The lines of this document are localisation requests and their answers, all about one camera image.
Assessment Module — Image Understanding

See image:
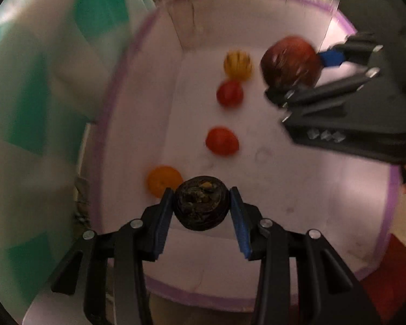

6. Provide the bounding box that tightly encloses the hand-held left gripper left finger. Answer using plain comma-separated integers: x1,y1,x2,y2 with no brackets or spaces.
51,187,176,325

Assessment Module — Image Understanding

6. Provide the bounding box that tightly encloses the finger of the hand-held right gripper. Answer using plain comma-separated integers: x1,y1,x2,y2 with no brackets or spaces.
317,33,386,70
264,68,381,109

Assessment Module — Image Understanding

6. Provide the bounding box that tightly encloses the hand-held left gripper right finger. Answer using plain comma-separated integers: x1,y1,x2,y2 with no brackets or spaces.
228,186,383,325

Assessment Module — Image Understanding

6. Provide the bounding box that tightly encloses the wrinkled dark red apple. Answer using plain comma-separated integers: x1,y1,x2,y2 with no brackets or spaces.
260,35,323,89

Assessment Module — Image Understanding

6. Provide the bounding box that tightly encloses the dark brown wrinkled fruit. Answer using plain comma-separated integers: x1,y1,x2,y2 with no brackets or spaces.
173,175,230,231

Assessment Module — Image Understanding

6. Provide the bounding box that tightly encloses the medium orange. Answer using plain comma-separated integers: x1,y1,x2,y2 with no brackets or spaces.
146,165,184,199

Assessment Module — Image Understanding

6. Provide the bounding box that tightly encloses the white cardboard box purple rim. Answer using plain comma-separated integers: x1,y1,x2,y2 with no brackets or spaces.
95,0,401,312

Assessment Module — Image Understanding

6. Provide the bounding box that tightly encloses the heavily striped pepino melon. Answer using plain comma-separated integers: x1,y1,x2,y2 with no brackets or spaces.
223,51,253,81

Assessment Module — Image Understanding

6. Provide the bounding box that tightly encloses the large red tomato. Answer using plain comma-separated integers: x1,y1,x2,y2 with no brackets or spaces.
217,79,244,108

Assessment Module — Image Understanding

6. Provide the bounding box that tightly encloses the medium red tomato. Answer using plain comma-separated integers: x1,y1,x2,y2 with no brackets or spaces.
205,126,240,157

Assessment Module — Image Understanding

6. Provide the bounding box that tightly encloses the teal white checkered tablecloth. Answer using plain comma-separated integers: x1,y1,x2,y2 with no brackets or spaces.
0,0,156,325

